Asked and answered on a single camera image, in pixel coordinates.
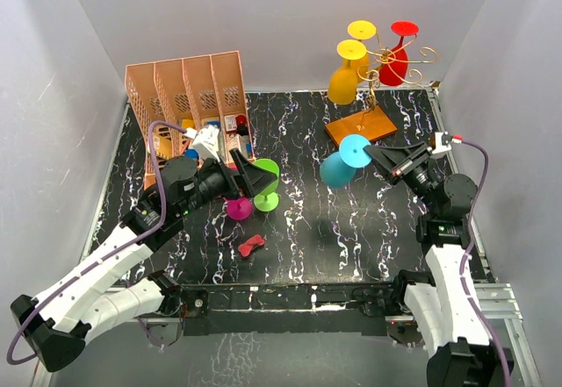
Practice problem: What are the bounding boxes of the white red box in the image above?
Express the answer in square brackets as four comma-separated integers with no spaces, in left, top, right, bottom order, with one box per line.
[224,114,252,161]

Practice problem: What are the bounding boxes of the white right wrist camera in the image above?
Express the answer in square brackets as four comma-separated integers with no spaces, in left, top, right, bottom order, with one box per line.
[429,132,463,159]

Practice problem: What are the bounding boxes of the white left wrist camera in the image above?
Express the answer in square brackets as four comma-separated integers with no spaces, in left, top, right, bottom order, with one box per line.
[184,125,220,161]

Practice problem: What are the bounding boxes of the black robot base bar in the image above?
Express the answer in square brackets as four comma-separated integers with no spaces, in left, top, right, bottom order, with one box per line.
[144,281,444,347]

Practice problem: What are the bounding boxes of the rear yellow wine glass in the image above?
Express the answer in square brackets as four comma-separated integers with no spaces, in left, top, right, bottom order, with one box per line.
[348,20,377,83]

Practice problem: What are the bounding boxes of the pink wine glass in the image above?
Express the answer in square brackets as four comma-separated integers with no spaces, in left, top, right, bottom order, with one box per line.
[227,197,253,221]

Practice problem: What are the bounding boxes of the peach plastic file organizer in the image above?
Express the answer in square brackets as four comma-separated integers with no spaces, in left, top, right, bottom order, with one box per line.
[125,51,256,168]

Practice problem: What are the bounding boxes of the blue wine glass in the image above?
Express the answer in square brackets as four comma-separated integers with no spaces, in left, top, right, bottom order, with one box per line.
[320,134,372,189]

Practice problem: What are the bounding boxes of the front orange wine glass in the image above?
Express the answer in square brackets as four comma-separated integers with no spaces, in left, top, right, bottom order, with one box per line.
[328,39,368,105]

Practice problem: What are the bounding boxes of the yellow block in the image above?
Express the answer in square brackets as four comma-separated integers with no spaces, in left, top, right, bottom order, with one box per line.
[180,118,196,129]

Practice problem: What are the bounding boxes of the red bone-shaped toy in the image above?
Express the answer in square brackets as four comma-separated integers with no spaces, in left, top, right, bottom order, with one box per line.
[237,234,265,259]

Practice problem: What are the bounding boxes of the red wine glass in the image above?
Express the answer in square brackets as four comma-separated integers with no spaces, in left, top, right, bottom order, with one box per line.
[378,21,419,86]

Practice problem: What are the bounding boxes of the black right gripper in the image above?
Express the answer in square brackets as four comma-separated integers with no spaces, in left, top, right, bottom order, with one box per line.
[364,141,441,213]

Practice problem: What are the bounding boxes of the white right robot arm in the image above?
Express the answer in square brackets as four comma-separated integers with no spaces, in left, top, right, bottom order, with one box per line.
[364,137,514,386]

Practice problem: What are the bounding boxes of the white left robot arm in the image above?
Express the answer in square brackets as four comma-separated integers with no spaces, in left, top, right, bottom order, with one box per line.
[10,149,277,373]

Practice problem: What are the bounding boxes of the red round object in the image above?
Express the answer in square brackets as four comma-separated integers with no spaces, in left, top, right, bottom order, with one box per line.
[235,114,247,126]

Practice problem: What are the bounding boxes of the gold wire rack wooden base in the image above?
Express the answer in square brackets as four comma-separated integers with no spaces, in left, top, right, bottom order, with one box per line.
[326,49,422,145]

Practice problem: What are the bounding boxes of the green wine glass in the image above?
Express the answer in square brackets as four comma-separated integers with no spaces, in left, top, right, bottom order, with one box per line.
[254,158,280,212]

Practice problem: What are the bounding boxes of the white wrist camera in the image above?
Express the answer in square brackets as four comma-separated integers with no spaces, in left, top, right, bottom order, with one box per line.
[429,132,463,159]
[184,125,220,161]

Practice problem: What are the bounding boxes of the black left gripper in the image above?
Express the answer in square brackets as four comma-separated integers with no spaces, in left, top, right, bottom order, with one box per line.
[177,148,277,217]

